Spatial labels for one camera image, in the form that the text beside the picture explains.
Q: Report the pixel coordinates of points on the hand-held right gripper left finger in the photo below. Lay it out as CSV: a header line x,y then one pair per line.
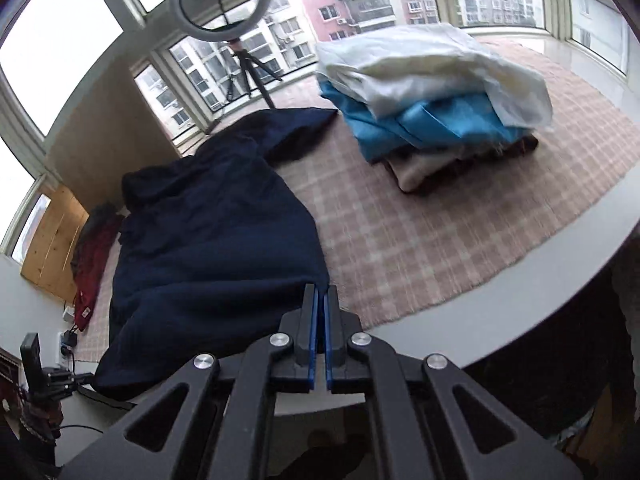
x,y
311,345

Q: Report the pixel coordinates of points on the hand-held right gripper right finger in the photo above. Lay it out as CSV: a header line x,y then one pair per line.
x,y
329,347

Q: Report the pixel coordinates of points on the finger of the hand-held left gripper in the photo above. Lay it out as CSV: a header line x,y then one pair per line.
x,y
70,377
64,391

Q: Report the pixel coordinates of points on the navy blue garment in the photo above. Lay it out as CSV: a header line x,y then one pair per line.
x,y
215,240

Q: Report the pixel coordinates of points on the person's left forearm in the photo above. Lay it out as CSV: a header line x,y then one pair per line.
x,y
35,435

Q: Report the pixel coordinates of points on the stack of folded coloured clothes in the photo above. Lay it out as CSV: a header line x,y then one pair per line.
x,y
522,146

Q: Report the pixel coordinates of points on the white power strip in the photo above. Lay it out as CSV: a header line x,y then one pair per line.
x,y
64,352

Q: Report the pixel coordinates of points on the black charger plug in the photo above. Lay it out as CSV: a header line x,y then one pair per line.
x,y
70,338

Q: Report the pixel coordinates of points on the red garment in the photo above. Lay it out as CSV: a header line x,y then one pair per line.
x,y
95,265

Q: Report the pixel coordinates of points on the pine wood board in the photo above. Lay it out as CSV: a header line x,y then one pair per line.
x,y
52,245

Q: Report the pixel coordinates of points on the pink plaid blanket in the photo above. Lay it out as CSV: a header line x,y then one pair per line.
x,y
425,230

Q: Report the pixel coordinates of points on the dark grey garment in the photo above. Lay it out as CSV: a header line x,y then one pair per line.
x,y
104,212

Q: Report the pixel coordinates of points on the beige pink folded garment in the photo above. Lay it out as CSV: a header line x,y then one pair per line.
x,y
425,167

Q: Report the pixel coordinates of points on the white mattress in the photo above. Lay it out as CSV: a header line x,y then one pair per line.
x,y
550,305

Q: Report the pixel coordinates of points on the light blue folded garment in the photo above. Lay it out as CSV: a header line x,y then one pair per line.
x,y
395,127

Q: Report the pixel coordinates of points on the light wooden panel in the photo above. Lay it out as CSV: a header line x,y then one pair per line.
x,y
100,135

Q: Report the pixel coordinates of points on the black tripod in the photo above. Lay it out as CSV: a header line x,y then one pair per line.
x,y
249,67

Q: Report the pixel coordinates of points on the white folded garment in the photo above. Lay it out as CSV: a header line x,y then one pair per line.
x,y
425,67

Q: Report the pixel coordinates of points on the pink apartment building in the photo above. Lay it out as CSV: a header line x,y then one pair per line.
x,y
370,5

